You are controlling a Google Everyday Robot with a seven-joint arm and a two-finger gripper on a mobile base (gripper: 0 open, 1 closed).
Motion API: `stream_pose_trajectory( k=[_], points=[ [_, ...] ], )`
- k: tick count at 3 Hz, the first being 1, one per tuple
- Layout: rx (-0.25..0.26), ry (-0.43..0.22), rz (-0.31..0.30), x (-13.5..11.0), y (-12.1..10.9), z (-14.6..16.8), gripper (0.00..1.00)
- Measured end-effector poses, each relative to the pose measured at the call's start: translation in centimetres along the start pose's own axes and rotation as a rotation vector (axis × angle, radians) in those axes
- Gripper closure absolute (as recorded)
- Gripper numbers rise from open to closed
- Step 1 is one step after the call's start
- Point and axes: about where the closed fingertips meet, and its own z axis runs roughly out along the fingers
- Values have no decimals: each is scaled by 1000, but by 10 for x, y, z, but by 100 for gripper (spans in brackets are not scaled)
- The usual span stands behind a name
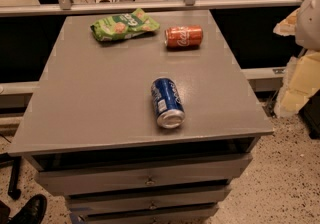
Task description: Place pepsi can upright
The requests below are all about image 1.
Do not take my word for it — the black chair leg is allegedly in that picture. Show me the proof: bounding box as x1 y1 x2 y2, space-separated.
0 153 21 200

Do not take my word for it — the grey drawer cabinet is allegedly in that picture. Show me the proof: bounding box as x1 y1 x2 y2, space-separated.
9 10 272 224

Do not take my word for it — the orange soda can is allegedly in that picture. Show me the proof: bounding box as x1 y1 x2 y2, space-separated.
165 25 203 48

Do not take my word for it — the green snack bag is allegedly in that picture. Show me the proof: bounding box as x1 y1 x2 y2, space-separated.
90 8 160 42

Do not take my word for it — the black leather shoe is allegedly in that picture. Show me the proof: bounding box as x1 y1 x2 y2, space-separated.
7 194 47 224

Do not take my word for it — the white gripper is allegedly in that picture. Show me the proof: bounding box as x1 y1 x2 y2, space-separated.
273 0 320 117

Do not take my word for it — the blue pepsi can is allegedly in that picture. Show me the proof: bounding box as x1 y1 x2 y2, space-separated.
151 78 185 129

